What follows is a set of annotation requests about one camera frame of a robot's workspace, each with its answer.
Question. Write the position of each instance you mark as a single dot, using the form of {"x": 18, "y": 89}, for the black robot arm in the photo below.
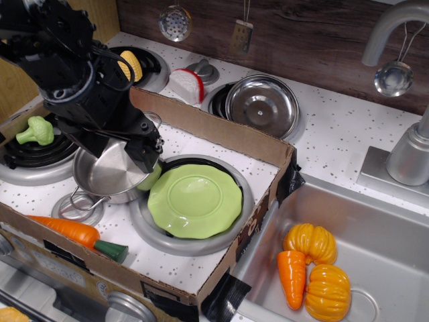
{"x": 32, "y": 32}

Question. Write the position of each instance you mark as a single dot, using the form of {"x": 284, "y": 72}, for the silver toy faucet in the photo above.
{"x": 403, "y": 172}

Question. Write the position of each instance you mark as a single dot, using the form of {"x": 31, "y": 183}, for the hanging steel strainer spoon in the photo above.
{"x": 175, "y": 23}

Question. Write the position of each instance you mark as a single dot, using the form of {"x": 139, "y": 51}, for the silver oven knob front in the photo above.
{"x": 123, "y": 307}

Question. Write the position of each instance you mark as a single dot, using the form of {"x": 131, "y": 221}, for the steel bowl lid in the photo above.
{"x": 264, "y": 103}

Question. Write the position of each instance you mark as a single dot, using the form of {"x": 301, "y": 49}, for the silver sink basin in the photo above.
{"x": 382, "y": 248}

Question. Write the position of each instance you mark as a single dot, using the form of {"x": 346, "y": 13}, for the upper orange toy pumpkin half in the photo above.
{"x": 315, "y": 242}

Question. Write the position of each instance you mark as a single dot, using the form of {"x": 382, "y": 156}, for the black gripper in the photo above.
{"x": 91, "y": 100}

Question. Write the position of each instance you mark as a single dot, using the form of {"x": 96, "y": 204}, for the small steel pot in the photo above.
{"x": 113, "y": 177}

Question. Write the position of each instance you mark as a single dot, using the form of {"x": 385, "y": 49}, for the lower orange toy pumpkin half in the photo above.
{"x": 328, "y": 293}

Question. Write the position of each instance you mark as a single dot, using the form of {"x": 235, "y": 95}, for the back left black burner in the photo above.
{"x": 155, "y": 69}

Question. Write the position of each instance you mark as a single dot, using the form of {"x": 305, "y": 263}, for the orange toy carrot with stem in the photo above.
{"x": 84, "y": 235}

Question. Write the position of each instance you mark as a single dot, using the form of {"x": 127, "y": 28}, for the yellow toy corn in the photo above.
{"x": 133, "y": 62}

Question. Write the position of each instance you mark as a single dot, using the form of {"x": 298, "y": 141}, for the green plastic plate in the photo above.
{"x": 195, "y": 201}

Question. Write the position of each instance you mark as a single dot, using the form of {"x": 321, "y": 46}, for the orange toy carrot tip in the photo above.
{"x": 292, "y": 274}

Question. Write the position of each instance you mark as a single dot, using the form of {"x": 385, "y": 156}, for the hanging metal spatula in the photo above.
{"x": 242, "y": 33}

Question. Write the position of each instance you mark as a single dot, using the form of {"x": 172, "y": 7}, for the silver stove knob back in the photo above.
{"x": 208, "y": 73}

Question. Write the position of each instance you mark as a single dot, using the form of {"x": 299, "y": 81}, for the white red toy bread slice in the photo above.
{"x": 187, "y": 84}

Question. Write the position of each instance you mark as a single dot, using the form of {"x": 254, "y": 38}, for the hanging steel ladle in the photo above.
{"x": 395, "y": 78}

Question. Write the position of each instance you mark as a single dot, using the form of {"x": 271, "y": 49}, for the cardboard fence box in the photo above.
{"x": 48, "y": 267}

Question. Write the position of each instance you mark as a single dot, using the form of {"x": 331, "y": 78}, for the front left black burner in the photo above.
{"x": 31, "y": 164}

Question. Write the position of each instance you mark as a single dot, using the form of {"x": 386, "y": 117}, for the orange toy pumpkin half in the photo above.
{"x": 328, "y": 293}
{"x": 315, "y": 242}

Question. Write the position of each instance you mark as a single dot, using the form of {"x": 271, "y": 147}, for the green toy broccoli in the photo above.
{"x": 39, "y": 130}

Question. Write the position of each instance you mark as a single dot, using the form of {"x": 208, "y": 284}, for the black burner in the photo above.
{"x": 155, "y": 69}
{"x": 31, "y": 164}

